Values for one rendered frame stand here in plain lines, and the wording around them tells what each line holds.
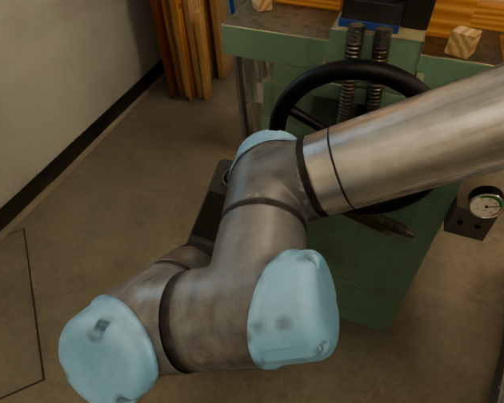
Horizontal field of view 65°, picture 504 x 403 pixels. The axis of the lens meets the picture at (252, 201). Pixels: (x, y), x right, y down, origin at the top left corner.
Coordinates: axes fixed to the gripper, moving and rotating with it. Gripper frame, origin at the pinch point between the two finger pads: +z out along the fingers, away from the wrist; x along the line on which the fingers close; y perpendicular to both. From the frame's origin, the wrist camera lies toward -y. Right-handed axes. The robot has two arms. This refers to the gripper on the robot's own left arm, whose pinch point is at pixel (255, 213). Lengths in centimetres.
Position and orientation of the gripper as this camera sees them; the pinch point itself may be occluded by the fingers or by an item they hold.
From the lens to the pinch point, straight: 58.9
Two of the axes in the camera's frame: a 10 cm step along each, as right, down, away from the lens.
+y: -1.8, 9.4, 2.8
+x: 9.3, 2.5, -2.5
